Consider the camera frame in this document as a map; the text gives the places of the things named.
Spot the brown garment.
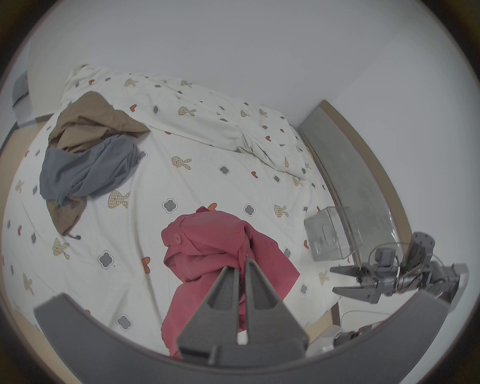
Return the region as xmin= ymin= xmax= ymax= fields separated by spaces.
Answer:
xmin=47 ymin=91 xmax=151 ymax=241

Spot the red shirt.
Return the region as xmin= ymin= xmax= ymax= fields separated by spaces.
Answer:
xmin=160 ymin=211 xmax=301 ymax=359

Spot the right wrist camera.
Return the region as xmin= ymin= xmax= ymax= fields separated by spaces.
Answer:
xmin=369 ymin=245 xmax=396 ymax=271

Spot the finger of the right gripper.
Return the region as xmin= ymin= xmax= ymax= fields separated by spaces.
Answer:
xmin=332 ymin=286 xmax=376 ymax=303
xmin=330 ymin=265 xmax=367 ymax=278

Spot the clear plastic box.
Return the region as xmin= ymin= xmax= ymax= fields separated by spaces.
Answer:
xmin=304 ymin=205 xmax=364 ymax=262

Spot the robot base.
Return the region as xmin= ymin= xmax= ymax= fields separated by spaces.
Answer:
xmin=307 ymin=324 xmax=372 ymax=355

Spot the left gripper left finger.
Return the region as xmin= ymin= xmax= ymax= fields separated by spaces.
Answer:
xmin=176 ymin=265 xmax=241 ymax=365

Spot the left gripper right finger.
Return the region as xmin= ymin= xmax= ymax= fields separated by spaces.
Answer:
xmin=239 ymin=259 xmax=310 ymax=353

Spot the white printed quilt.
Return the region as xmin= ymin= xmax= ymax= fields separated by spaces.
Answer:
xmin=62 ymin=64 xmax=312 ymax=181

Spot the bed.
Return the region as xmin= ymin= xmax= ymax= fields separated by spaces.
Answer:
xmin=0 ymin=64 xmax=413 ymax=359

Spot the grey garment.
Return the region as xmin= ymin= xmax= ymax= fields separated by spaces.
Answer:
xmin=39 ymin=134 xmax=140 ymax=207

